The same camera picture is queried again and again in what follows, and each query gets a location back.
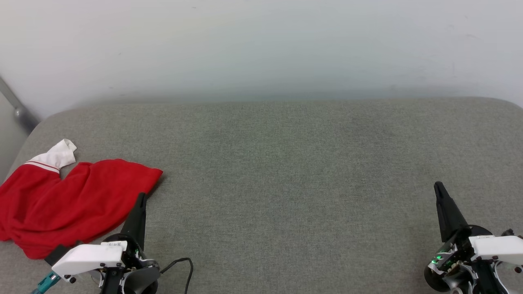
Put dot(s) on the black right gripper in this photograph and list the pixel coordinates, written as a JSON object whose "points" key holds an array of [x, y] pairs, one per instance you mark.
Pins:
{"points": [[453, 269]]}

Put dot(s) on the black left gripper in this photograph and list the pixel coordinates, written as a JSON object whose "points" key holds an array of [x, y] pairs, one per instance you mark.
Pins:
{"points": [[141, 277]]}

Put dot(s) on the red and white garment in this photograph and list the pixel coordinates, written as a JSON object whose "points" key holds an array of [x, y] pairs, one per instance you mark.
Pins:
{"points": [[61, 204]]}

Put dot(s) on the grey fabric sofa cushion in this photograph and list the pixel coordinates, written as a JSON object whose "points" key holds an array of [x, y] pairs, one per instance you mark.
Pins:
{"points": [[294, 183]]}

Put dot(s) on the grey metal pole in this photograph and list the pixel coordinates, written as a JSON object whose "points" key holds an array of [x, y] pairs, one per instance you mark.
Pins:
{"points": [[18, 110]]}

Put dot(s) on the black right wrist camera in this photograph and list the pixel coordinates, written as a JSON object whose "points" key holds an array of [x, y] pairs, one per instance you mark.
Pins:
{"points": [[510, 232]]}

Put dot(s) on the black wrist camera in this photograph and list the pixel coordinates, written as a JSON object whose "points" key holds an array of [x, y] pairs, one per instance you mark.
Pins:
{"points": [[57, 253], [510, 232]]}

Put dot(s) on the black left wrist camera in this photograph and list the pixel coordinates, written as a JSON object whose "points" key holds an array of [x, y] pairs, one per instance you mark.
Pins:
{"points": [[57, 253]]}

